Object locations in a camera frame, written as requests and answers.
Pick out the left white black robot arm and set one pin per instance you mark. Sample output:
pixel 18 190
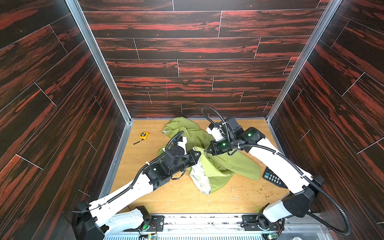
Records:
pixel 101 218

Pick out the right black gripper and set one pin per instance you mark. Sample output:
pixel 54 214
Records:
pixel 212 148

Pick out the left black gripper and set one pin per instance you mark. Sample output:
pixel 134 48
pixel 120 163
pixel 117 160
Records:
pixel 192 157

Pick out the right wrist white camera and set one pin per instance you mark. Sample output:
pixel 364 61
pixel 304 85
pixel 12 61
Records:
pixel 216 133

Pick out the dark grey calculator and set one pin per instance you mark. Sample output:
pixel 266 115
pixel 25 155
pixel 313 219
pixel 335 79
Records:
pixel 271 177

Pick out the aluminium front rail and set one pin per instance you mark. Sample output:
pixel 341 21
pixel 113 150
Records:
pixel 226 227

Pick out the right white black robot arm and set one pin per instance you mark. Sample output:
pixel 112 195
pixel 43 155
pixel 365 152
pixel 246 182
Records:
pixel 230 136

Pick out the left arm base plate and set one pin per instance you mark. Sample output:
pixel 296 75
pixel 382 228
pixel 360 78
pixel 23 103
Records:
pixel 155 224

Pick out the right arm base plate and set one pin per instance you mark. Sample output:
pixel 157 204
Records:
pixel 253 223

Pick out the green Snoopy zip jacket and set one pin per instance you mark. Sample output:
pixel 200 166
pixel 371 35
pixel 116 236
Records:
pixel 211 173

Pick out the yellow tape measure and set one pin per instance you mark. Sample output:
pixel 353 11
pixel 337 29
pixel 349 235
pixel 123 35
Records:
pixel 143 136

